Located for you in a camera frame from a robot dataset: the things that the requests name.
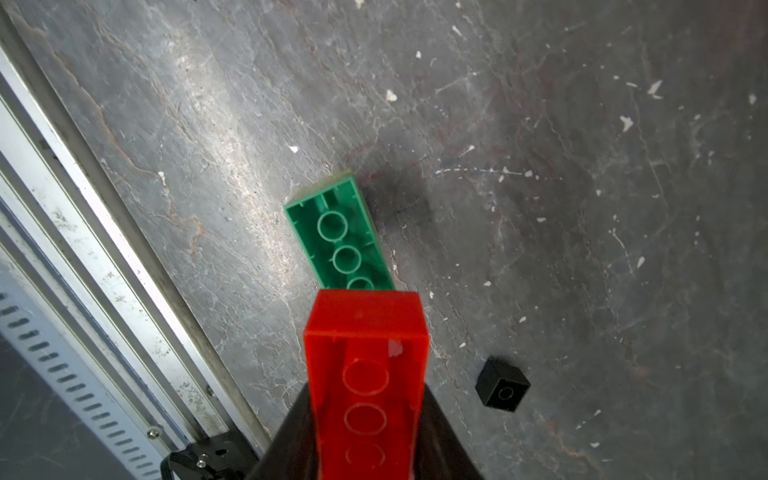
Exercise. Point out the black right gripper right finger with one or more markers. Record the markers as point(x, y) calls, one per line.
point(439, 454)

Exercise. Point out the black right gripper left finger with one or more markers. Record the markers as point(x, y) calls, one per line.
point(292, 454)

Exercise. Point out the red lego brick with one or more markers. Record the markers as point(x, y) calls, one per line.
point(366, 356)

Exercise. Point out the dark green lego brick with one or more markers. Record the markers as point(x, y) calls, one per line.
point(337, 234)

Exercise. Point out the small black lego cube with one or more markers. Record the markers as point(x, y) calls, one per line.
point(500, 385)

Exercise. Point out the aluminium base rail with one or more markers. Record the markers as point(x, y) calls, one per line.
point(87, 304)

